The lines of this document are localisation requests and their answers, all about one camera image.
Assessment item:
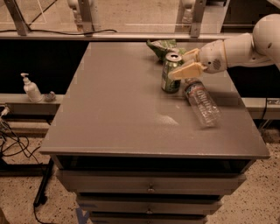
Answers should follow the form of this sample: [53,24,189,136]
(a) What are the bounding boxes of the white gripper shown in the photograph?
[168,40,227,81]

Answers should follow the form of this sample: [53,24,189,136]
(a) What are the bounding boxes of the green soda can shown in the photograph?
[161,52,182,94]

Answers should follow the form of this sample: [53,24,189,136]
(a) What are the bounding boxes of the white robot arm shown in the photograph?
[168,14,280,80]

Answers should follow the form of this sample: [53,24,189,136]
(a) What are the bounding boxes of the clear plastic water bottle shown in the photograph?
[184,78,221,127]

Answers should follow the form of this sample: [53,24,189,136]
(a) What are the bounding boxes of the white pump soap bottle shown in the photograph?
[21,73,43,102]

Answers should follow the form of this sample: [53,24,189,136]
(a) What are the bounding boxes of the green chip bag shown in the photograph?
[146,39,186,61]

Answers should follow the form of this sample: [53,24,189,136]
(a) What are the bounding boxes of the grey drawer cabinet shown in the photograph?
[41,42,269,220]

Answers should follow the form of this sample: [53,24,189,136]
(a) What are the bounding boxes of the small crumpled wrapper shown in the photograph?
[44,91,56,102]

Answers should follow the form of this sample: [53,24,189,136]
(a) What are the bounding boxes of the bottom cabinet drawer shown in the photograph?
[90,216,207,224]

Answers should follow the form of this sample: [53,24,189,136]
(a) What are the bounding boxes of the cabinet drawer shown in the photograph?
[90,216,207,224]
[77,195,222,215]
[56,170,246,195]

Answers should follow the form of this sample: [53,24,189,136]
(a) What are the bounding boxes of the top cabinet drawer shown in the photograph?
[56,170,246,195]

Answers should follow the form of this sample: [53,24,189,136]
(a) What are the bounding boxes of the middle cabinet drawer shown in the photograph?
[77,195,222,215]

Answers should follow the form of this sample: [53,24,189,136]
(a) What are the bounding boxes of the grey side shelf ledge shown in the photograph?
[0,94,64,116]

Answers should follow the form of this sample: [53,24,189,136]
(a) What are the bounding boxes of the metal window rail frame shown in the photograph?
[0,0,256,41]

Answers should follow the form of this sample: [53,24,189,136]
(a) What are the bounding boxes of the black floor cables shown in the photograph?
[0,104,42,167]

